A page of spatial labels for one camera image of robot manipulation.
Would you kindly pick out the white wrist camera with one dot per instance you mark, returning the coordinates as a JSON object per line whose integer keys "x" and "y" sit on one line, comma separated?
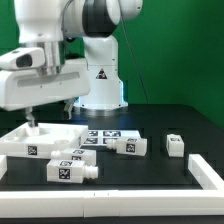
{"x": 23, "y": 58}

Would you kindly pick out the fiducial marker sheet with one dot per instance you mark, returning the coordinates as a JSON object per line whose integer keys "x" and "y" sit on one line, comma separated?
{"x": 99, "y": 137}

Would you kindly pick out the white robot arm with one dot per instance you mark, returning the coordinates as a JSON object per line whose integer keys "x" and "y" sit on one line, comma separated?
{"x": 67, "y": 53}

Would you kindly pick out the white square table top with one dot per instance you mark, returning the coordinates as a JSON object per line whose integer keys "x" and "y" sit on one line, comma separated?
{"x": 40, "y": 141}

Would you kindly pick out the white U-shaped obstacle fence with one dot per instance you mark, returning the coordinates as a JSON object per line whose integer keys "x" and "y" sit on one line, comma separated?
{"x": 208, "y": 200}

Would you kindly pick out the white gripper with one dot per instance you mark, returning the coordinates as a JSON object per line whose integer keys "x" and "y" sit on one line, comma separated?
{"x": 26, "y": 89}

